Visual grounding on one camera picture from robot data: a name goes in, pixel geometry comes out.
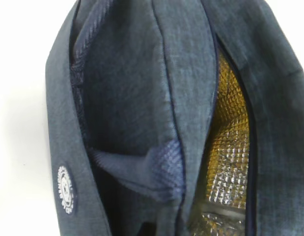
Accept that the dark blue insulated lunch bag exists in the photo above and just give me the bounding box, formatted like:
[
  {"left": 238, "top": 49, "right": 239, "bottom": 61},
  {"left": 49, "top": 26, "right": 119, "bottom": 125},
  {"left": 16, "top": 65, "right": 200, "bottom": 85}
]
[{"left": 46, "top": 0, "right": 304, "bottom": 236}]

